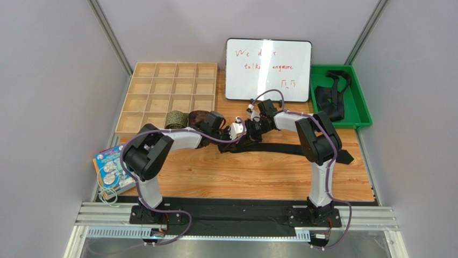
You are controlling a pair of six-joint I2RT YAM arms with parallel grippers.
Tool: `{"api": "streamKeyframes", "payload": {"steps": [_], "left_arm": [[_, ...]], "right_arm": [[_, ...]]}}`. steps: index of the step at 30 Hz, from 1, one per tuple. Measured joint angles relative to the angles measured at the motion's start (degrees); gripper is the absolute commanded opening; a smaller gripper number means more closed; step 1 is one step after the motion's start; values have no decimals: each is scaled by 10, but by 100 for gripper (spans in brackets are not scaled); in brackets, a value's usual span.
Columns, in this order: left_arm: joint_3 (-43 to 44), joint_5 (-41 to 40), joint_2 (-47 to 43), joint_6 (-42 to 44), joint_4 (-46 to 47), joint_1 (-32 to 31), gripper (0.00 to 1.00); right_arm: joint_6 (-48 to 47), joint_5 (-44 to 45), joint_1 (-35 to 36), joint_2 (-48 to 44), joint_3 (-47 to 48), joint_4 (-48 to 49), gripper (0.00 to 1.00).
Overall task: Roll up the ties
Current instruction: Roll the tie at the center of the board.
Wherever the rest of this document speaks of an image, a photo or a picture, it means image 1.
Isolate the black tie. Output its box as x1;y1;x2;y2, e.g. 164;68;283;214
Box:
218;139;354;164

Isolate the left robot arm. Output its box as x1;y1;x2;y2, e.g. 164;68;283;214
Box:
120;111;247;224

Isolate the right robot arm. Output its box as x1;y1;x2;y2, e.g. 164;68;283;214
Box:
239;99;342;225

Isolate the brown red rolled tie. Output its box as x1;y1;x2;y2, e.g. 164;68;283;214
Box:
188;110;210;127

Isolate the green patterned rolled tie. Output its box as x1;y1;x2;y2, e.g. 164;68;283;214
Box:
164;110;189;129

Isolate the white whiteboard with red writing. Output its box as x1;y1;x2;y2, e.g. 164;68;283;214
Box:
225;38;312;103

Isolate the dark striped tie in bin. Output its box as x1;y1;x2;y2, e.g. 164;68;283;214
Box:
314;70;352;122

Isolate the wooden compartment organizer box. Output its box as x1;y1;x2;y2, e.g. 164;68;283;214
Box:
115;62;219;138

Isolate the green plastic bin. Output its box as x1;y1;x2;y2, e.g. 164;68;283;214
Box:
310;65;373;130

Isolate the blue children's book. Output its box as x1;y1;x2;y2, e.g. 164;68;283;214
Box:
94;143;137;192

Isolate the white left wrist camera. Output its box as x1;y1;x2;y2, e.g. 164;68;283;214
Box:
229;117;246;141

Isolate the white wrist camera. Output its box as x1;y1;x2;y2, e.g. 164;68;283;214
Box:
229;117;246;141
246;104;261;122

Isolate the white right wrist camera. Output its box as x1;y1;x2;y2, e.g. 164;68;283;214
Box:
246;104;261;122

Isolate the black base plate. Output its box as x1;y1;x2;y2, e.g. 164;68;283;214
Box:
128;196;380;237

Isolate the aluminium frame rail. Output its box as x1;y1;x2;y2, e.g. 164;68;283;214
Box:
65;197;408;257

